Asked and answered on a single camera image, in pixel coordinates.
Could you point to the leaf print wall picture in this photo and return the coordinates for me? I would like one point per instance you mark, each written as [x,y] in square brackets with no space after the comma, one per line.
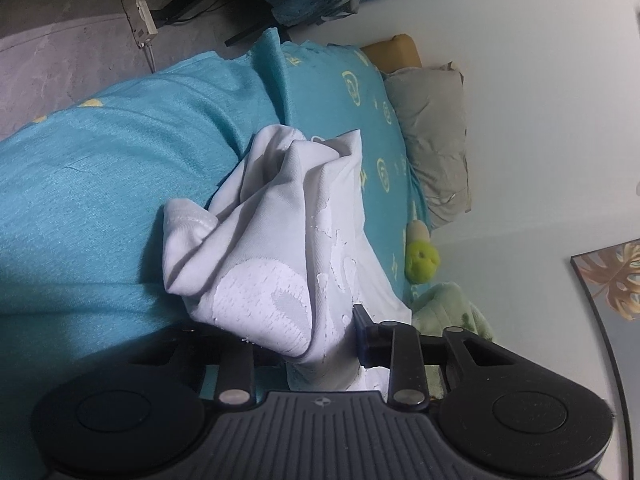
[612,280]

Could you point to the beige power strip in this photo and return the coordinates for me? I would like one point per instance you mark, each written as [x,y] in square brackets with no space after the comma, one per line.
[140,17]

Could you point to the white table with black legs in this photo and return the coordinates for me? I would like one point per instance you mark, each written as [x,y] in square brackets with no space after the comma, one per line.
[185,5]

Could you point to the pale green printed blanket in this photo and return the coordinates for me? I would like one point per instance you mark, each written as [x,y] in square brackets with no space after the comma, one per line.
[450,310]

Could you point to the teal patterned bed sheet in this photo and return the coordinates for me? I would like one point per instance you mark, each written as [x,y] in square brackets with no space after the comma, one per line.
[125,160]

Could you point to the green plush toy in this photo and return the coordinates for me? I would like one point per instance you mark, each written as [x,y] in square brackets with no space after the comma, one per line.
[422,257]

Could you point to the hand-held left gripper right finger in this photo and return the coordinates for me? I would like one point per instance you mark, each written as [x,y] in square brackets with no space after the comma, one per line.
[361,342]

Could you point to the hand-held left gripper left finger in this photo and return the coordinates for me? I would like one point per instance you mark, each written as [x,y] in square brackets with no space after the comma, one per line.
[235,360]

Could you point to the mustard yellow pillow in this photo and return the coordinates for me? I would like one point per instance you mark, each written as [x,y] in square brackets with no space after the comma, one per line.
[395,52]

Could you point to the grey pillow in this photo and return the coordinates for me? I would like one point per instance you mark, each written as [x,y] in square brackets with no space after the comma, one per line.
[432,135]

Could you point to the grey rug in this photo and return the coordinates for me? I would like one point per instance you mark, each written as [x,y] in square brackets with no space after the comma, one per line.
[75,60]

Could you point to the white T-shirt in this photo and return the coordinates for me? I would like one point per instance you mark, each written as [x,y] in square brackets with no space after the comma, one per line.
[285,240]

